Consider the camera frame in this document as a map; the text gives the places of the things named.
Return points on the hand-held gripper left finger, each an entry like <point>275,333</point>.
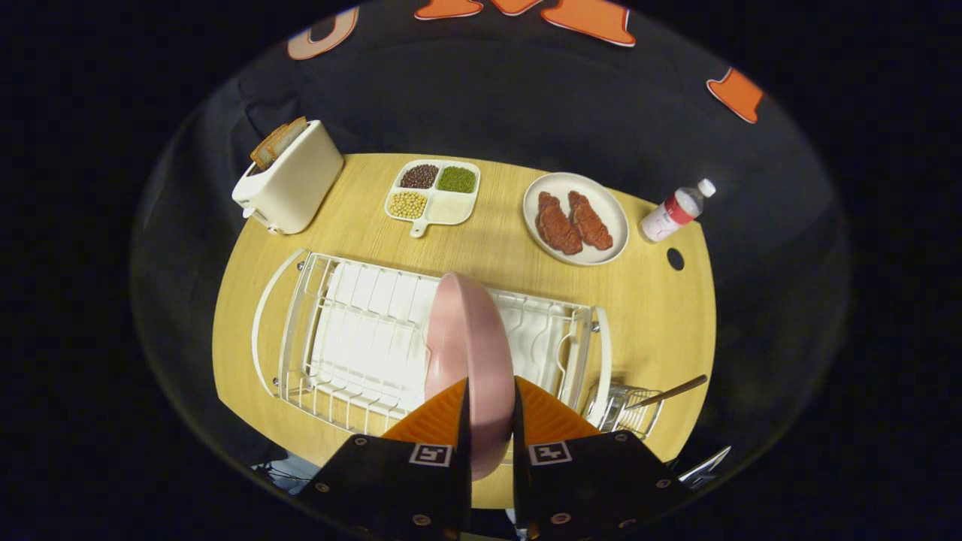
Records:
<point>421,488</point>

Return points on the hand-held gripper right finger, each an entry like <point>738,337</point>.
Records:
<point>571,488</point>

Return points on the pink plate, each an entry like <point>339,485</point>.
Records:
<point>470,338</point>

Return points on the cream round plate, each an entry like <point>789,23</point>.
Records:
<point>609,214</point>

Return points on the white divided dish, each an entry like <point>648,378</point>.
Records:
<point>449,209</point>

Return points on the black table grommet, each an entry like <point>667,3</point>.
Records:
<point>676,259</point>

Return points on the red-brown meat piece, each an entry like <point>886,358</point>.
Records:
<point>590,222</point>
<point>558,225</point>

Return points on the heap of yellow beans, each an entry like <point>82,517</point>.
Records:
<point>408,204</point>

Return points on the clear plastic bottle red label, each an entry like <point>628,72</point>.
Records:
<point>665,218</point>

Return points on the heap of green beans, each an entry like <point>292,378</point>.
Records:
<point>457,179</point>

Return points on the heap of dark beans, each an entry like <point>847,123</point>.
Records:
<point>419,176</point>

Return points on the white toaster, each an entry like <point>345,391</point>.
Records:
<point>293,184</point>

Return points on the toasted bread slice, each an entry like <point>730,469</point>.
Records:
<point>267,150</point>
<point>294,131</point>

